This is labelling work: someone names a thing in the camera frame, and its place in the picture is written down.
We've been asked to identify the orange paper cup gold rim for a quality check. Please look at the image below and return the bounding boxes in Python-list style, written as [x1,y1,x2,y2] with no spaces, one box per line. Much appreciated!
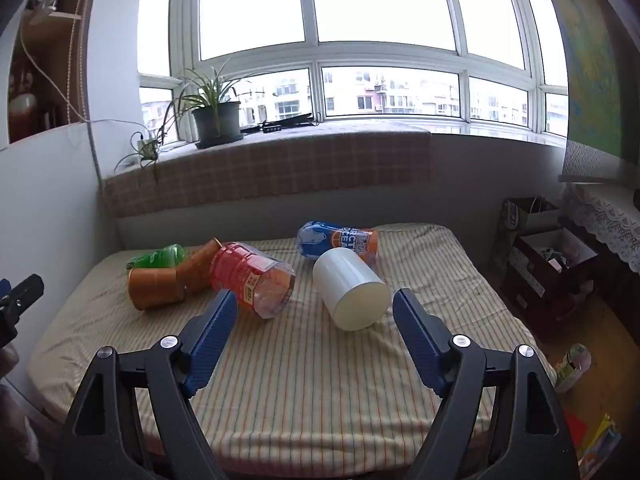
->
[176,238,222,295]

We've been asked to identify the orange paper cup lying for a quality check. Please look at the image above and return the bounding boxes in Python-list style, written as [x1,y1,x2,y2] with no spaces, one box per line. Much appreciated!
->
[127,268,186,311]

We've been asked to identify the green labelled plastic cup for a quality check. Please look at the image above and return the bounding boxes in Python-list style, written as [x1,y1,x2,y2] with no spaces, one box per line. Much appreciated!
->
[126,244,186,270]

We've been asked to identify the white plastic cup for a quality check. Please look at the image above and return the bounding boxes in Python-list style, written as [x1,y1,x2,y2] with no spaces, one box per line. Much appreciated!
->
[312,247,392,332]

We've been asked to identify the red labelled plastic cup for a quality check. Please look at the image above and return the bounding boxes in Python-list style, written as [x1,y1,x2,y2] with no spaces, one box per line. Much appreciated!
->
[209,242,295,320]

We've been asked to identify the snack packet on floor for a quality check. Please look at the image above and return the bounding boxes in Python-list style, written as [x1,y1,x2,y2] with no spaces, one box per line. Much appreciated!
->
[554,344,592,393]

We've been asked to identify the colourful book on floor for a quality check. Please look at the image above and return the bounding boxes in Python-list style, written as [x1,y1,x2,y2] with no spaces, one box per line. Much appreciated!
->
[578,414,622,479]

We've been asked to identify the open cardboard box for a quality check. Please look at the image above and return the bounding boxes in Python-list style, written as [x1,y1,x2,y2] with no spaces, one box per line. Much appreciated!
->
[500,228,601,341]

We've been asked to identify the striped mattress sheet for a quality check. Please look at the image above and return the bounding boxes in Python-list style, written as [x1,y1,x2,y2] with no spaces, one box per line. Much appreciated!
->
[27,223,534,478]

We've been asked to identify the small potted plant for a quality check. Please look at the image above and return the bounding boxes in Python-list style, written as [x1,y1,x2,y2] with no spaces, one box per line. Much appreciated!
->
[114,131,164,172]

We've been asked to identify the green white paper bag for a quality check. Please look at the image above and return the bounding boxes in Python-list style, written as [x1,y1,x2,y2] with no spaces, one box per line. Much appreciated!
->
[491,195,560,268]

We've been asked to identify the wooden shelf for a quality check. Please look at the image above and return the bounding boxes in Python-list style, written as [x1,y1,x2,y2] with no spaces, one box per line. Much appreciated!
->
[6,0,92,144]

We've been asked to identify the white lace cloth table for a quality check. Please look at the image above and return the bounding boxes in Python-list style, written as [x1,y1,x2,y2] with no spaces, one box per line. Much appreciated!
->
[562,183,640,273]

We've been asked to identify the spider plant in black pot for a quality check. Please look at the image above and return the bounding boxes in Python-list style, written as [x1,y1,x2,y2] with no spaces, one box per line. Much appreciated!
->
[156,62,256,150]

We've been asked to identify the plaid window seat cushion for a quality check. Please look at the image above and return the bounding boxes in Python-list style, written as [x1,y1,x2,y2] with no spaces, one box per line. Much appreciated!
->
[103,131,431,219]

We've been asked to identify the black items on windowsill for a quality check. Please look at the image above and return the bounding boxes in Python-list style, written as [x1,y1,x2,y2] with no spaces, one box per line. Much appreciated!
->
[241,114,317,136]

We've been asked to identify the world map poster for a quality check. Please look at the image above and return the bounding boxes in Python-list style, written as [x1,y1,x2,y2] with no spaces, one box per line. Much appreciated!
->
[551,0,623,157]

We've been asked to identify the white cable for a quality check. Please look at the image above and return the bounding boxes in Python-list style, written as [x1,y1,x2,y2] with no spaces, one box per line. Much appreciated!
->
[19,0,151,191]

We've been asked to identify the white window frame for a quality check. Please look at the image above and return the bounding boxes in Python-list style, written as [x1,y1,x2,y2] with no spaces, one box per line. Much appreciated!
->
[137,0,568,142]

